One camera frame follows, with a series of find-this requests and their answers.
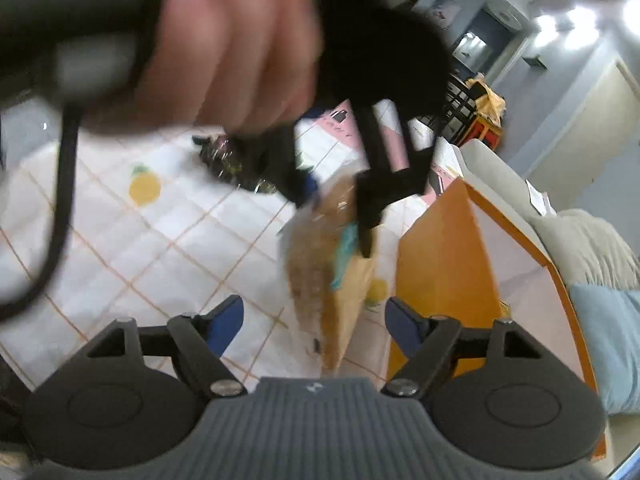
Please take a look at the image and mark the dark shiny snack packet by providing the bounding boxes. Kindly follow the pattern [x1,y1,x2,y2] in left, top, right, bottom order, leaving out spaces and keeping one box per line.
[192,132,278,196]

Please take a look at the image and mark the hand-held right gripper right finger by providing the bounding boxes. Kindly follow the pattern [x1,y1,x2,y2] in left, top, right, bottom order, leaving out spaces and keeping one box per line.
[381,297,543,401]

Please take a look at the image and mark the orange cardboard box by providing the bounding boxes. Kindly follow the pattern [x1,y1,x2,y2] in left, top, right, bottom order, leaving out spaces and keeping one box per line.
[385,177,608,463]

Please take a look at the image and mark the yellow cloth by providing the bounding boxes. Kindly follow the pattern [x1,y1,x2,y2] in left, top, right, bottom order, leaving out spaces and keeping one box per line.
[465,75,506,121]

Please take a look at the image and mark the grey sofa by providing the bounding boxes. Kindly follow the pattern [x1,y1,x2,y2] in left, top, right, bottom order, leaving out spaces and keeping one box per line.
[460,140,640,456]

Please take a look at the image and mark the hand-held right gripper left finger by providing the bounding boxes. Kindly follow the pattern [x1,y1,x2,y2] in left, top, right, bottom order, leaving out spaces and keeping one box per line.
[87,294,249,400]

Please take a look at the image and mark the white framed wall picture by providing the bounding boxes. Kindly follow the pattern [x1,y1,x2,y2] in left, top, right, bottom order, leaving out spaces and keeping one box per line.
[430,0,463,23]

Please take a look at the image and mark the person's left hand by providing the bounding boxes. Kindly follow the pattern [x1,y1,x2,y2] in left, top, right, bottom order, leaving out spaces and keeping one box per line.
[131,0,323,132]

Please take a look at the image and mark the printed checked tablecloth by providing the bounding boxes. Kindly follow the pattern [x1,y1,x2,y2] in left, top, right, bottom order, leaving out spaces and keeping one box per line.
[0,97,453,396]

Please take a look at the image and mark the white papers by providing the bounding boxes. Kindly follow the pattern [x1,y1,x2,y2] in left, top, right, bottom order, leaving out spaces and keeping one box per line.
[525,180,556,216]

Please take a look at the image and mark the black cable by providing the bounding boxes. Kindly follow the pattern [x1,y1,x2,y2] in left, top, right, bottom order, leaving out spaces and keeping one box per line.
[0,107,83,323]

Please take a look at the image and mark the beige cushion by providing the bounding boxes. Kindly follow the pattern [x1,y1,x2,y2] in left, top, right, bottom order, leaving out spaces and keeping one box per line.
[530,210,640,301]

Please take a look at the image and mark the black dining table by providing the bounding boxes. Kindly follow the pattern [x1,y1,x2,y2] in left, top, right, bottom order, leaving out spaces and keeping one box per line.
[440,72,481,141]

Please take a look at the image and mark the light blue cushion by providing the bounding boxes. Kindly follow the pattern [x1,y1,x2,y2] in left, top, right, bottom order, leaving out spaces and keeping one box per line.
[570,282,640,416]

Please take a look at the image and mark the brown snack bag teal label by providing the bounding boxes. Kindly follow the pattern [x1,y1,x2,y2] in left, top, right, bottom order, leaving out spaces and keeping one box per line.
[277,175,388,378]

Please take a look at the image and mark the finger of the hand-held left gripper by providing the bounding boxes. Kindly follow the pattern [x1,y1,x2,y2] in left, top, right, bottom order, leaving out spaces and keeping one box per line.
[234,124,321,209]
[350,100,432,258]

